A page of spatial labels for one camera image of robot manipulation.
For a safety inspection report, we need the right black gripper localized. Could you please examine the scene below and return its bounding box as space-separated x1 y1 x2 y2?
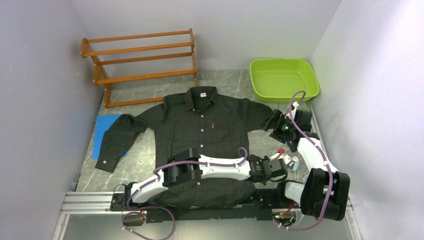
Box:
257 109 297 144

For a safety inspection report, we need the black pinstriped shirt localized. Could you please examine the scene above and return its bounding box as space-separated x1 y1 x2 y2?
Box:
95 86 272 209

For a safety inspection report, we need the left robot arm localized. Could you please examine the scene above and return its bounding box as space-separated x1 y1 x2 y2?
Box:
123 147 292 210

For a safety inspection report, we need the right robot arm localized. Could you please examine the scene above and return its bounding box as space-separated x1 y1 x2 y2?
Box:
264 108 351 221

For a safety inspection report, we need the black base beam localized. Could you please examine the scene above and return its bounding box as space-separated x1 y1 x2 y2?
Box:
109 188 304 225

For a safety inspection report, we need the green plastic basin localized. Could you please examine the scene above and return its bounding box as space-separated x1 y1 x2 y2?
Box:
249 58 320 103

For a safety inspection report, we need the blue flat mat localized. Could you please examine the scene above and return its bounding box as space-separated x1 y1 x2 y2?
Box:
91 114 121 160

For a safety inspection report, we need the orange wooden shoe rack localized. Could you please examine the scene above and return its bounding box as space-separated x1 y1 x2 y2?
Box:
79 28 199 108

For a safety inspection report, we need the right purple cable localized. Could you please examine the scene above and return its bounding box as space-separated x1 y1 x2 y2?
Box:
273 90 335 232

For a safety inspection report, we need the purple cable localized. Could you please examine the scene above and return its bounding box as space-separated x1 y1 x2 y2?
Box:
121 147 249 240
273 90 335 232

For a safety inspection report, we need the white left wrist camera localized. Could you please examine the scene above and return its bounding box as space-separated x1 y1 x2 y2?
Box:
270 148 292 166

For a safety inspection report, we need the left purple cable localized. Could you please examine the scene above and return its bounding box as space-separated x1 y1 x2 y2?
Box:
121 147 249 240

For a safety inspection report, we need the aluminium frame rail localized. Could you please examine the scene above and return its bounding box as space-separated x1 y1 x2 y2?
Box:
59 188 354 216

